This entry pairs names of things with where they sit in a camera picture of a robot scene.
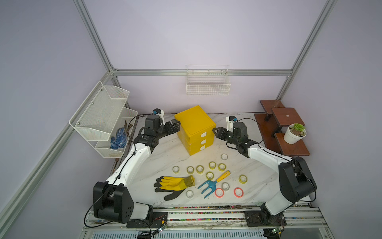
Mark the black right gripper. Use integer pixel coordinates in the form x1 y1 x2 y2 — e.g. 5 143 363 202
212 126 239 145

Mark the yellow plastic drawer cabinet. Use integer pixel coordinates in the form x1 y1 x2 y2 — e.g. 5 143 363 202
174 106 216 155

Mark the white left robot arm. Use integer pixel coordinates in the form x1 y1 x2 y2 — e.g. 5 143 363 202
91 114 181 224

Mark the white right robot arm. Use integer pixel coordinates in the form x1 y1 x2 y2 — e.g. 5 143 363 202
212 120 317 224

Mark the clear tape roll top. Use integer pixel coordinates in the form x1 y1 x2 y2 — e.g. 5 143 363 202
221 153 228 160

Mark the clear tape roll middle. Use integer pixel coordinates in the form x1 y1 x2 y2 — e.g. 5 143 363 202
221 182 230 191

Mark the red tape roll right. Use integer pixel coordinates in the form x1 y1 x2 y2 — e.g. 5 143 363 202
234 187 244 198

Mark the red tape roll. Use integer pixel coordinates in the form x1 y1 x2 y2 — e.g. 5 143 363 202
214 188 224 198
234 187 244 198

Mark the red tape roll left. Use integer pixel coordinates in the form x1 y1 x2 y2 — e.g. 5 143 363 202
214 188 224 198

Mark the clear tape roll by glove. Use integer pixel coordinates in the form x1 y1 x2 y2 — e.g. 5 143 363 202
186 190 194 199

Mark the blue yellow garden fork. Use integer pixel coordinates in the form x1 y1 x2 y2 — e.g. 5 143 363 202
198 170 231 199

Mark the brown wooden step shelf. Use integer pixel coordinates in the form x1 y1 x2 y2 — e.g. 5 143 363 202
254 100 310 156

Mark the blue glove in shelf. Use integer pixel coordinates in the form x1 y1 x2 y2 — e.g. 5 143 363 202
110 127 127 150

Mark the yellow black work glove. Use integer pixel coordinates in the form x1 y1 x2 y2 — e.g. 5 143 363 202
154 175 195 201

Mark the white potted succulent plant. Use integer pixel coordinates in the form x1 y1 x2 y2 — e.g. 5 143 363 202
284 123 306 144

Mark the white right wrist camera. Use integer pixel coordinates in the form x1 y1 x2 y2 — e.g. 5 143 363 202
226 116 238 132

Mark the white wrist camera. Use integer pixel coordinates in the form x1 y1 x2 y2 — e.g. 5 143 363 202
153 108 165 125
226 116 238 132

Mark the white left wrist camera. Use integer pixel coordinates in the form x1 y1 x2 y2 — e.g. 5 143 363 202
153 108 165 125

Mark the white wire wall basket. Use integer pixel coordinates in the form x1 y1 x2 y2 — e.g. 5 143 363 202
186 65 231 96

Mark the white mesh wall shelf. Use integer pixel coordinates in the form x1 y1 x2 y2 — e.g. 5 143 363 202
69 85 138 158

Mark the metal base rail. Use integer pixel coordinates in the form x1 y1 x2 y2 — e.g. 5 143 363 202
79 204 334 239

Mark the aluminium frame rail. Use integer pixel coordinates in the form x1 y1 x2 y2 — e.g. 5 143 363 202
0 0 120 228

